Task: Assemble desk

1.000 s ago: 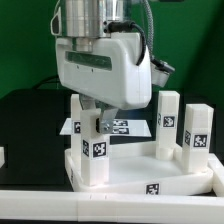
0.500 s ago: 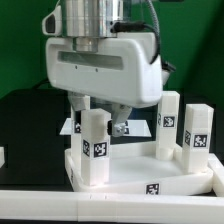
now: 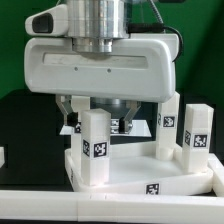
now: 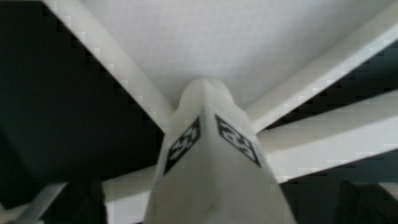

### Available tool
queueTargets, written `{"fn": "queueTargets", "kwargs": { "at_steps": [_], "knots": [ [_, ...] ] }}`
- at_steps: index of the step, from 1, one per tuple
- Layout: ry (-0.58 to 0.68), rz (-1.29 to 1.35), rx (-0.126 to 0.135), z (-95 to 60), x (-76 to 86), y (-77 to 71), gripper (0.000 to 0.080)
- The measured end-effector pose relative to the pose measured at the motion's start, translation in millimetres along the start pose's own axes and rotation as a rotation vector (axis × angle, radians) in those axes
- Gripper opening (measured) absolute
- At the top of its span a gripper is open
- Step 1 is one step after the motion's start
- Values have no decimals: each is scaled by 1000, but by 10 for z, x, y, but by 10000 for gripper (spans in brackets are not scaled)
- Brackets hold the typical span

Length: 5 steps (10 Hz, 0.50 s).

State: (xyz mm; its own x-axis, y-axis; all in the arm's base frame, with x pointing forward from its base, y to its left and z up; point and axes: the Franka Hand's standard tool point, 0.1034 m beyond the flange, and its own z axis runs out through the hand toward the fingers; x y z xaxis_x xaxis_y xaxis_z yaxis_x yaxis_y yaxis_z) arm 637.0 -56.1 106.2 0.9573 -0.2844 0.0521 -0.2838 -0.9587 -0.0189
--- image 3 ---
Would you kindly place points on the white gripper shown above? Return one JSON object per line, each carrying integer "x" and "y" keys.
{"x": 95, "y": 50}

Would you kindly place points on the white desk tabletop tray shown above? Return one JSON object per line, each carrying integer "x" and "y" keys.
{"x": 135, "y": 170}

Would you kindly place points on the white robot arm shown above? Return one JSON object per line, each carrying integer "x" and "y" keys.
{"x": 92, "y": 48}

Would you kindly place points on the white marker sheet with tags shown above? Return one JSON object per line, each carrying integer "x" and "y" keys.
{"x": 140, "y": 128}

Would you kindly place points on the white left fence piece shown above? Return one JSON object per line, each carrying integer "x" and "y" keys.
{"x": 2, "y": 156}

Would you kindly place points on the white front fence bar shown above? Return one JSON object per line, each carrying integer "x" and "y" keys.
{"x": 82, "y": 207}

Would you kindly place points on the white fence bar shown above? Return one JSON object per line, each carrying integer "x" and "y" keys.
{"x": 218, "y": 175}
{"x": 82, "y": 207}

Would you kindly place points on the white right fence bar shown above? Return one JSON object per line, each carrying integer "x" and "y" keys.
{"x": 218, "y": 175}

